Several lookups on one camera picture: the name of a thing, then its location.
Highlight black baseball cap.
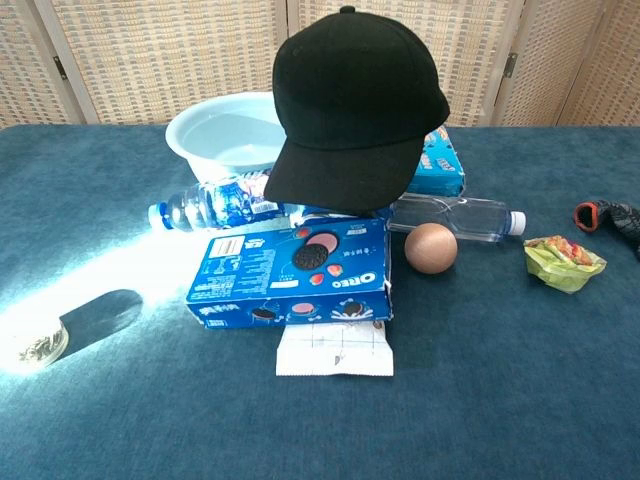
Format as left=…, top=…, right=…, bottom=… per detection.
left=263, top=5, right=451, bottom=214

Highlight blue Oreo package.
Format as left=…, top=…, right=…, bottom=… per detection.
left=185, top=217, right=394, bottom=331

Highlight blue chocolate chip cookie box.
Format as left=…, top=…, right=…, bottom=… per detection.
left=409, top=124, right=466, bottom=198

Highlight blue-label water bottle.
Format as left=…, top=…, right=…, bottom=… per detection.
left=147, top=168, right=301, bottom=232

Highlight brown ball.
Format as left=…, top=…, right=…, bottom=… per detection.
left=403, top=222, right=459, bottom=275

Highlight white paper sachet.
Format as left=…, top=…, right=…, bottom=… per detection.
left=275, top=322, right=395, bottom=377

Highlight light blue plastic basin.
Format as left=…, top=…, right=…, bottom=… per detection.
left=165, top=91, right=289, bottom=181

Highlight clear bottle with white cap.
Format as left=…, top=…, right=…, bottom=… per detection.
left=387, top=193, right=528, bottom=245

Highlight blue fabric table cover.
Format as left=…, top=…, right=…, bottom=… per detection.
left=0, top=124, right=640, bottom=480

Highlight green snack packet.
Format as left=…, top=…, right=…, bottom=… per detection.
left=523, top=235, right=608, bottom=295

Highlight woven folding screen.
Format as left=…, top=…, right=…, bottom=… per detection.
left=0, top=0, right=640, bottom=127

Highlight grey knit glove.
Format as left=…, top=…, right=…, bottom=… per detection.
left=572, top=199, right=640, bottom=261

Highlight small crumpled foil ball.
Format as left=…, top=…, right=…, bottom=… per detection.
left=18, top=319, right=70, bottom=369

